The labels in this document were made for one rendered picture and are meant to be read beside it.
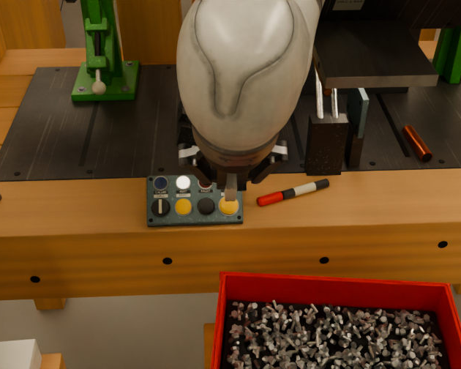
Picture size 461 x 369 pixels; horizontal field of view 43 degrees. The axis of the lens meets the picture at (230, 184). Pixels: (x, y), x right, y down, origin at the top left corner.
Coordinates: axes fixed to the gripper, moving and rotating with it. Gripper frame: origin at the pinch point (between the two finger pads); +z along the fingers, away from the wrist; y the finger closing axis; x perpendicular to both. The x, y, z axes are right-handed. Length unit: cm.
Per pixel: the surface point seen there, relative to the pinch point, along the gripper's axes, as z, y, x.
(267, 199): 14.3, 6.4, 1.5
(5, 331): 116, -69, -12
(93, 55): 30, -26, 37
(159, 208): 10.4, -10.6, -0.4
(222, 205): 10.5, -0.9, -0.2
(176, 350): 111, -15, -20
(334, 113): 11.8, 18.0, 14.9
